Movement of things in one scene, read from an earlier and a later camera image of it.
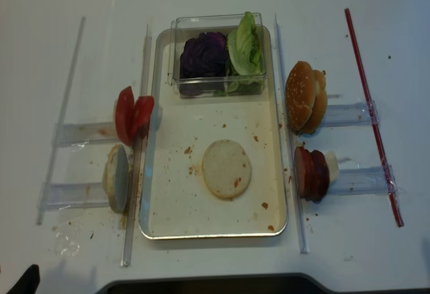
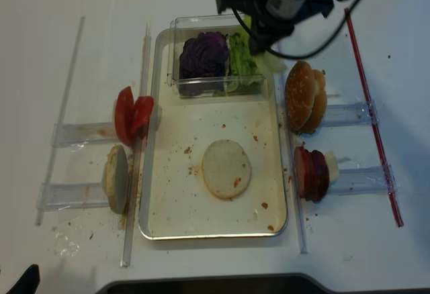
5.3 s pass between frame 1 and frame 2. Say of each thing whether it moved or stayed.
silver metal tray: stayed
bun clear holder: stayed
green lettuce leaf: moved
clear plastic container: stayed
